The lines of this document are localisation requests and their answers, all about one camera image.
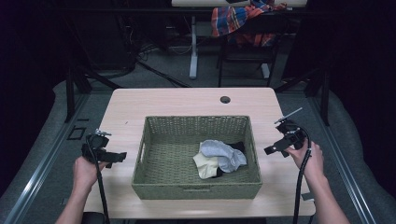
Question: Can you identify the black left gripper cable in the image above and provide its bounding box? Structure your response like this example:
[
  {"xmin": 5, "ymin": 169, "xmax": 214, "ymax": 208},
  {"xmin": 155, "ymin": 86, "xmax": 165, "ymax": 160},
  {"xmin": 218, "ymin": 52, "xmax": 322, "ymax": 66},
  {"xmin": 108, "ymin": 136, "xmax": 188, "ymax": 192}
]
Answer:
[{"xmin": 85, "ymin": 136, "xmax": 111, "ymax": 224}]

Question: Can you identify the aluminium floor rail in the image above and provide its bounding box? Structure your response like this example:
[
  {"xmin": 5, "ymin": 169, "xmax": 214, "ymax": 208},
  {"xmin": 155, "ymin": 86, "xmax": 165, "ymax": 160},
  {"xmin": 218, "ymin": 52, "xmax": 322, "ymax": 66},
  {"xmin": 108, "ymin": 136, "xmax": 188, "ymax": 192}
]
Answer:
[
  {"xmin": 3, "ymin": 92, "xmax": 92, "ymax": 224},
  {"xmin": 306, "ymin": 94, "xmax": 379, "ymax": 224}
]

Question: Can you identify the black floor cable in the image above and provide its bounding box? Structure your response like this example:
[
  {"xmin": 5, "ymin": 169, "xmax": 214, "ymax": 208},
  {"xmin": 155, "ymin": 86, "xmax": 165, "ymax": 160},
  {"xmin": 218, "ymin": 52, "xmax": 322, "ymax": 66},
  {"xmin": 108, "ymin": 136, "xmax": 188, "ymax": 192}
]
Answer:
[{"xmin": 135, "ymin": 60, "xmax": 191, "ymax": 89}]

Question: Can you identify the white background table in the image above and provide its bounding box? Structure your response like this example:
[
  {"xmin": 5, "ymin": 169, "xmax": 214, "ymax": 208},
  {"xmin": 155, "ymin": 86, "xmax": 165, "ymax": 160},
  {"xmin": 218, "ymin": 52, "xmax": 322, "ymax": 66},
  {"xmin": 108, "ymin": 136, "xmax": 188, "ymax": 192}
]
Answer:
[{"xmin": 171, "ymin": 0, "xmax": 308, "ymax": 8}]

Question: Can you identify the cream sock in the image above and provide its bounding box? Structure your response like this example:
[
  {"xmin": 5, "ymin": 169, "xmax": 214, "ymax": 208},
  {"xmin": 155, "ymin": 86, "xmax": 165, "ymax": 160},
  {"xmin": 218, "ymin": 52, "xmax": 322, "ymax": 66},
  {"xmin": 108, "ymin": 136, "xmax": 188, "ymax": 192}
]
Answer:
[{"xmin": 192, "ymin": 152, "xmax": 220, "ymax": 180}]

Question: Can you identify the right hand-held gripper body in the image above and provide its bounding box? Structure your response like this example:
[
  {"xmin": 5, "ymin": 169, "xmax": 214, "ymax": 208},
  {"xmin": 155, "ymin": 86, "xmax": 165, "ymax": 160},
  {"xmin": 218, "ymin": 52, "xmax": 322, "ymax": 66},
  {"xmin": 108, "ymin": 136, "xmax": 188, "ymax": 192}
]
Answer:
[{"xmin": 273, "ymin": 106, "xmax": 308, "ymax": 150}]

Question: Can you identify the plaid cloth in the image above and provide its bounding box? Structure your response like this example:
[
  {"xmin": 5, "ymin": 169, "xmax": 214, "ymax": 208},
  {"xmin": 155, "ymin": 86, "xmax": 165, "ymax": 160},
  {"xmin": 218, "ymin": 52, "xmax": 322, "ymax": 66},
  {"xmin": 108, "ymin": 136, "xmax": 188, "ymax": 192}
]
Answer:
[{"xmin": 210, "ymin": 0, "xmax": 288, "ymax": 48}]

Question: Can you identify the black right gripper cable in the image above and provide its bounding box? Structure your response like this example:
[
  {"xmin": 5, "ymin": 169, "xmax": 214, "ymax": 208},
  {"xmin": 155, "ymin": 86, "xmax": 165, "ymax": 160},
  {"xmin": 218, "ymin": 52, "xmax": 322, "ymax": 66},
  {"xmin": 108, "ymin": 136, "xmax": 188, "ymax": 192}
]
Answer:
[{"xmin": 292, "ymin": 125, "xmax": 313, "ymax": 224}]

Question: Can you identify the black chair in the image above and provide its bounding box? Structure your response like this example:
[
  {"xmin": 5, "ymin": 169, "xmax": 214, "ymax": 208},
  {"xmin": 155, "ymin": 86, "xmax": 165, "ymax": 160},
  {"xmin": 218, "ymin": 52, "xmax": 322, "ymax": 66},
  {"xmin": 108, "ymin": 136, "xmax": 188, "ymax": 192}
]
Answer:
[{"xmin": 216, "ymin": 11, "xmax": 288, "ymax": 89}]

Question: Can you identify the person's right hand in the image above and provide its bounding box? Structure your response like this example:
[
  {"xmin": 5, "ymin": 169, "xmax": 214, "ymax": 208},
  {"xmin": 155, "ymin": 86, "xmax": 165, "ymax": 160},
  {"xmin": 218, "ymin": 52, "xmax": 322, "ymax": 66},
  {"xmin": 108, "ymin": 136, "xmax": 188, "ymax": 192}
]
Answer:
[{"xmin": 284, "ymin": 140, "xmax": 325, "ymax": 181}]

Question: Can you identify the green woven basket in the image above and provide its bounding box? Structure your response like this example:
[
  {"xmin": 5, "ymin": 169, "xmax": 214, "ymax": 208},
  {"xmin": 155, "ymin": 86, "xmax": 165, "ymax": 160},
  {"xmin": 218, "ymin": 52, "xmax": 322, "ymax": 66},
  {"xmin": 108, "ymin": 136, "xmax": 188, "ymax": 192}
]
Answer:
[{"xmin": 131, "ymin": 115, "xmax": 263, "ymax": 201}]

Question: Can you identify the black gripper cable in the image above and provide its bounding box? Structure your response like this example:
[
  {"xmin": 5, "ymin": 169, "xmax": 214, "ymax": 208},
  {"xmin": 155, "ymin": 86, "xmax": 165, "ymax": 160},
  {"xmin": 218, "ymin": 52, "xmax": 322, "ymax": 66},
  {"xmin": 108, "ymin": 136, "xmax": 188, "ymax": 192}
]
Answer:
[
  {"xmin": 292, "ymin": 125, "xmax": 313, "ymax": 224},
  {"xmin": 85, "ymin": 136, "xmax": 111, "ymax": 224}
]

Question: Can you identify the black sock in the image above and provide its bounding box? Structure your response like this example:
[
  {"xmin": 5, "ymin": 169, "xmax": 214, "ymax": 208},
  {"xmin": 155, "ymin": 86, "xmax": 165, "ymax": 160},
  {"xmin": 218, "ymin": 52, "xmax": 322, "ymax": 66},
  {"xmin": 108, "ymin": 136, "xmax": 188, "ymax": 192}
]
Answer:
[{"xmin": 211, "ymin": 141, "xmax": 247, "ymax": 179}]

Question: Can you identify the person's left hand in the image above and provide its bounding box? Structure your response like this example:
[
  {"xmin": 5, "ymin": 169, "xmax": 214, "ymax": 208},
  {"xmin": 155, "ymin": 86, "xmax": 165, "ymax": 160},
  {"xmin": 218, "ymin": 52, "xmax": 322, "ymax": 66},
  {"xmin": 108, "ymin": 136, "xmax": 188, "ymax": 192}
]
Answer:
[{"xmin": 72, "ymin": 155, "xmax": 104, "ymax": 191}]

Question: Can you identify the black metal stand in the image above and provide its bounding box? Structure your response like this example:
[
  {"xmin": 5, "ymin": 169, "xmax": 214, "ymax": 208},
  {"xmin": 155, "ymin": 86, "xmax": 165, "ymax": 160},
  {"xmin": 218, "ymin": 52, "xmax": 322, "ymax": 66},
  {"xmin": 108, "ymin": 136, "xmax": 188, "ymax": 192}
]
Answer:
[
  {"xmin": 64, "ymin": 64, "xmax": 122, "ymax": 124},
  {"xmin": 274, "ymin": 66, "xmax": 331, "ymax": 127}
]

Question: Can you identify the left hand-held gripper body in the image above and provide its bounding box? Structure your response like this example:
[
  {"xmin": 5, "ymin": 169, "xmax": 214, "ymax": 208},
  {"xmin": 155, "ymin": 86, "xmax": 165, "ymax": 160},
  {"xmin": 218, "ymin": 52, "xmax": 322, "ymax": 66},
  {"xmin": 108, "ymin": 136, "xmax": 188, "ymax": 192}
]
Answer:
[{"xmin": 81, "ymin": 128, "xmax": 112, "ymax": 164}]

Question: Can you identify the black square floor frame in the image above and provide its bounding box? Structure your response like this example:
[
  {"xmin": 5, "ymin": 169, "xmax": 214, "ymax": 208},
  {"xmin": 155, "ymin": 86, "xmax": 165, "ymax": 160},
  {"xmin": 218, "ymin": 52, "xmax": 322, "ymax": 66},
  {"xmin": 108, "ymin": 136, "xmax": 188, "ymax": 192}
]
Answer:
[{"xmin": 66, "ymin": 125, "xmax": 88, "ymax": 141}]

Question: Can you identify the grey sock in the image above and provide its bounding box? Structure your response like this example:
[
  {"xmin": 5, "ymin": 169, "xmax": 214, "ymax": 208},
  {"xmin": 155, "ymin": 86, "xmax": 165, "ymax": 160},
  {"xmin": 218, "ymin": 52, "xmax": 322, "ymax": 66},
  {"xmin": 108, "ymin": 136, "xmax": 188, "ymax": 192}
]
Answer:
[{"xmin": 199, "ymin": 139, "xmax": 248, "ymax": 174}]

